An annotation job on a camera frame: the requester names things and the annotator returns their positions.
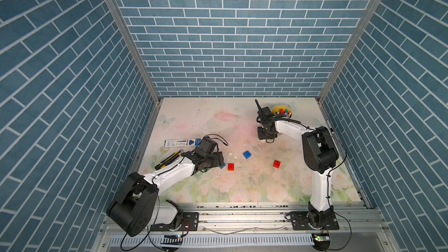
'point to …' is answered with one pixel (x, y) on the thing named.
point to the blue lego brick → (247, 154)
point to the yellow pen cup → (282, 110)
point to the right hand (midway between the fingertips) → (263, 136)
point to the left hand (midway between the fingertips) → (221, 161)
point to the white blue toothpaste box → (174, 143)
